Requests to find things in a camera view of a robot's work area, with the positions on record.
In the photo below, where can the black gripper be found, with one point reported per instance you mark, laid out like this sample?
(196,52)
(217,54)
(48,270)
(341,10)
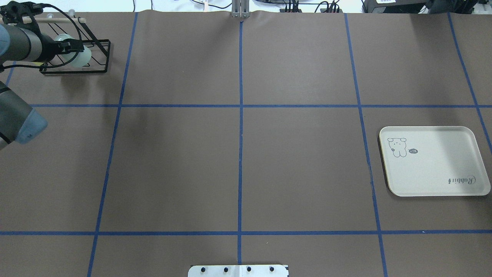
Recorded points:
(49,49)

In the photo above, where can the pale green plastic cup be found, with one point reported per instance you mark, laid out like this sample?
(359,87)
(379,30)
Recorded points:
(82,58)

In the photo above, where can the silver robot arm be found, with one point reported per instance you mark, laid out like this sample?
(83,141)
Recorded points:
(19,121)

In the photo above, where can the cream rabbit print tray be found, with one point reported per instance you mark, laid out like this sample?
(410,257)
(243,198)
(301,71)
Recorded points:
(430,161)

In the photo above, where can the black wire cup rack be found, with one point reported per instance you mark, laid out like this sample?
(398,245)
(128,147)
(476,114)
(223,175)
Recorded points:
(93,60)

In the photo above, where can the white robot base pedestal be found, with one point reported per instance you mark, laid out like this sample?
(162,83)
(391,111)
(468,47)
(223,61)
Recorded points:
(275,270)

